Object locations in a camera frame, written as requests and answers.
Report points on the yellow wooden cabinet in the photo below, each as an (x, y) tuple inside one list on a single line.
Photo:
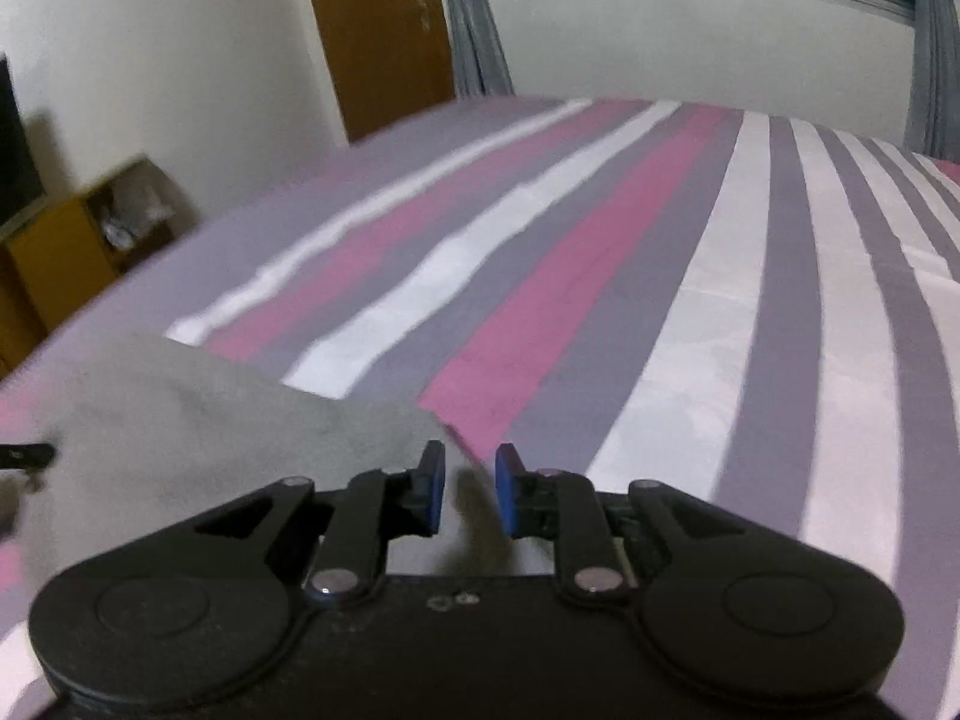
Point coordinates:
[(56, 262)]

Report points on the bed with striped sheet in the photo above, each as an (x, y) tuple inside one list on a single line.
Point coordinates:
[(600, 277)]

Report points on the grey pants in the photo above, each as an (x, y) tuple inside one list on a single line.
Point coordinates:
[(187, 420)]

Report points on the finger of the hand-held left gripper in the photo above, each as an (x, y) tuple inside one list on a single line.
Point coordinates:
[(26, 456)]

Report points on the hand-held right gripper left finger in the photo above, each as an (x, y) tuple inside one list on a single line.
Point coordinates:
[(431, 484)]

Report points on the brown wooden door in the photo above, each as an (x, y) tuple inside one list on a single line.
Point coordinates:
[(375, 30)]

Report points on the white clutter in cabinet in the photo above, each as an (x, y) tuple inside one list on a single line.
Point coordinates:
[(131, 217)]

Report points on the grey curtain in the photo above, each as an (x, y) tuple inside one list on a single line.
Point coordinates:
[(476, 30), (934, 60)]

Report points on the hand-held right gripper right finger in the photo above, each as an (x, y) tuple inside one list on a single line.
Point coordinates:
[(510, 491)]

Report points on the black television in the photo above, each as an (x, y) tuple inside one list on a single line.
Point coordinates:
[(15, 157)]

